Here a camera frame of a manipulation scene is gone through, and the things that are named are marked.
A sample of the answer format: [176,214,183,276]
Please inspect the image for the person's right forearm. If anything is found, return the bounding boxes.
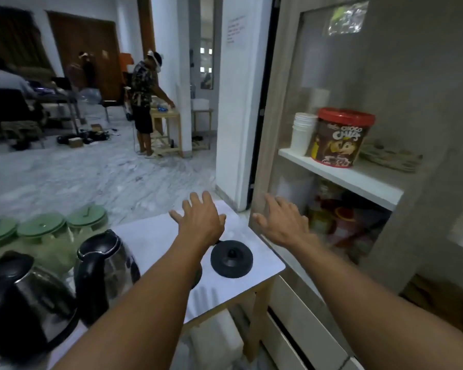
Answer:
[293,234,463,370]

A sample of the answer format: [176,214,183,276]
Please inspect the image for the wood frame glass cabinet door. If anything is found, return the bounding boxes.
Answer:
[248,0,463,301]

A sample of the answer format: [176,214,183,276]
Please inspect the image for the light wooden trolley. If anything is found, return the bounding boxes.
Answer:
[149,105,183,158]

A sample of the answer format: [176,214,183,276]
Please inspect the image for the polka dot plates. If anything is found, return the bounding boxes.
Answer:
[359,144,423,174]

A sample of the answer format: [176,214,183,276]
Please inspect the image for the small wooden side table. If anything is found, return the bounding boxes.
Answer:
[192,107,214,151]

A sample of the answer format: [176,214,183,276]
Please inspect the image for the person's left hand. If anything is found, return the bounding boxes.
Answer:
[169,191,227,260]

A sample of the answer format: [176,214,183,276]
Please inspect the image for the person's left forearm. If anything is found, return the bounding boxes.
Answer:
[52,242,213,370]

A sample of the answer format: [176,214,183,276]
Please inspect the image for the red lid cereal tub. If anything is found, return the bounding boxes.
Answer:
[311,107,376,169]

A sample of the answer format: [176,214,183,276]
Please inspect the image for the white table with wooden legs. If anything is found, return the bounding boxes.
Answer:
[46,200,286,370]

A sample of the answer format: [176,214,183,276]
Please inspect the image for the steel kettle with black handle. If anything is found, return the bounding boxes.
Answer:
[0,250,80,361]
[74,229,141,328]

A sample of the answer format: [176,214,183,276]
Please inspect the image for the white paper note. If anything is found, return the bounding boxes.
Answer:
[226,17,247,45]

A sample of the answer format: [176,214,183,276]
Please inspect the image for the stack of white paper cups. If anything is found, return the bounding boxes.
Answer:
[290,113,318,157]

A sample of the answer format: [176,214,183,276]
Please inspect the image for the clear pitcher with green lid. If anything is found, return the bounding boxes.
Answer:
[0,217,20,266]
[66,205,109,238]
[17,213,67,263]

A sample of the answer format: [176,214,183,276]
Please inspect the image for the dark brown curtain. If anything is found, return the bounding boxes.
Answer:
[0,3,56,72]

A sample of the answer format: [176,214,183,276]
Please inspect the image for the black chair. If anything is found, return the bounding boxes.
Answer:
[0,87,47,149]

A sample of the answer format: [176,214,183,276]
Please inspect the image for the person's right hand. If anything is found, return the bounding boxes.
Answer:
[253,193,322,252]

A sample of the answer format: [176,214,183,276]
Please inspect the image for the brown wooden door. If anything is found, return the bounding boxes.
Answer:
[46,10,124,103]

